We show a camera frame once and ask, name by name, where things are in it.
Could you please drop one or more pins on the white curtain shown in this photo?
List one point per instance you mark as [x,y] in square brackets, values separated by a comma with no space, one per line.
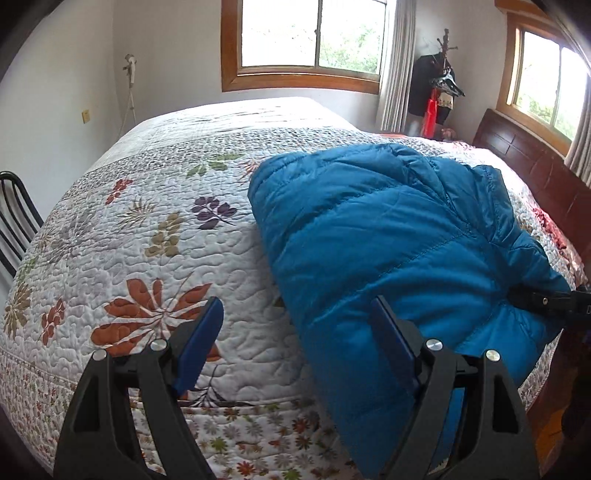
[397,65]
[578,158]

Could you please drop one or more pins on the black metal chair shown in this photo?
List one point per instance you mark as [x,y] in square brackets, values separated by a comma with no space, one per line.
[20,221]

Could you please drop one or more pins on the wooden framed window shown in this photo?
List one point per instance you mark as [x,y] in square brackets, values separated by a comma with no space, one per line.
[544,81]
[312,44]

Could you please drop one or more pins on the wall mounted white fixture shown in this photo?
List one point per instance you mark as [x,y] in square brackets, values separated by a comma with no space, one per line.
[130,71]

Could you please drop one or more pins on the floral quilted bedspread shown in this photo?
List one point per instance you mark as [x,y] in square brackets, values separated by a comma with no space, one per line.
[159,224]

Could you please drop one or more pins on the red hanging item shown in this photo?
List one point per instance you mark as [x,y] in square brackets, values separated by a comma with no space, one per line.
[430,117]

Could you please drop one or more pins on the dark wooden headboard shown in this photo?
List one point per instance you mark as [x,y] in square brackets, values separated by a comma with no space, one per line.
[554,186]

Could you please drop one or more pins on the blue puffer jacket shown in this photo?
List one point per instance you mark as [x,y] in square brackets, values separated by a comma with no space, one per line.
[436,238]

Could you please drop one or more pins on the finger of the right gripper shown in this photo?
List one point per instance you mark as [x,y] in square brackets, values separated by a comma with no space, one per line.
[572,308]

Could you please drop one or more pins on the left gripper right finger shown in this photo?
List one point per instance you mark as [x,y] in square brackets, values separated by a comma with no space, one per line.
[467,419]

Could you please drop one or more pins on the yellow wall socket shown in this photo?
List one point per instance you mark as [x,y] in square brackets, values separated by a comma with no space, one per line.
[86,115]

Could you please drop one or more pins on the wooden coat rack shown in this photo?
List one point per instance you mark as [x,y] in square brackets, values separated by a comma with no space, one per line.
[445,82]

